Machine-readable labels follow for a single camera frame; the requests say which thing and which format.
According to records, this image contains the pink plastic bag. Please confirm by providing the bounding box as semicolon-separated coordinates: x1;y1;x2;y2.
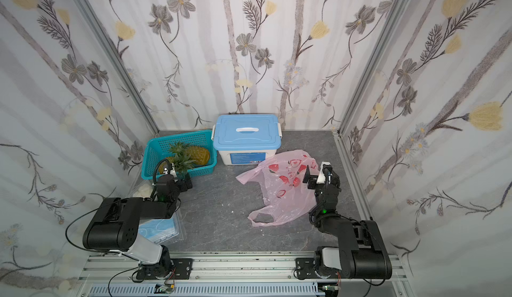
236;150;319;228

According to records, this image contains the pineapple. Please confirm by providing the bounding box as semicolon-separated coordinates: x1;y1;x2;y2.
169;142;211;166
158;154;196;176

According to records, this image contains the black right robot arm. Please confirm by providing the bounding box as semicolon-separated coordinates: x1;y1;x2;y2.
296;162;392;282

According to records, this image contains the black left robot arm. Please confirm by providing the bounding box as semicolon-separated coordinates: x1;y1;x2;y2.
83;174;193;280

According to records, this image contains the bag of white contents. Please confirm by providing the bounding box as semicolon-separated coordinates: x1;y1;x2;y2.
132;181;153;198

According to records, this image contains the teal plastic basket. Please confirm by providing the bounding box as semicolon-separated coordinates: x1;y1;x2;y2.
141;130;217;180

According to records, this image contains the packet of blue face masks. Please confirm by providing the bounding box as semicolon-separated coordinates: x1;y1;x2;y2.
138;210;186;246

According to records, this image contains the blue lidded storage box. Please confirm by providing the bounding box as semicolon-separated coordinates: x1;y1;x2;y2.
211;114;282;166

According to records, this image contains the small green circuit board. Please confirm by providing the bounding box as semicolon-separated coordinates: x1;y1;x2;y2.
155;284;175;294

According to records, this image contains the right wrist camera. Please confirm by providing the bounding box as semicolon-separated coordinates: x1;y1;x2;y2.
316;162;333;184

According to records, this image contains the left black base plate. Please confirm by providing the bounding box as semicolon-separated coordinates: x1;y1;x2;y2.
134;258;193;281

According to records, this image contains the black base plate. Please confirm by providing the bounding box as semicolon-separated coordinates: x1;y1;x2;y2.
293;258;319;280
134;258;193;281

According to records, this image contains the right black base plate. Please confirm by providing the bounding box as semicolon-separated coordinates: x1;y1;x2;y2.
293;258;319;280

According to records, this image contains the aluminium mounting rail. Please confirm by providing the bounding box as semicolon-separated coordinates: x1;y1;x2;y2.
70;252;414;296

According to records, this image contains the white slotted cable duct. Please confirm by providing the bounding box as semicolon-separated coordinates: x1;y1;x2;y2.
85;282;325;296

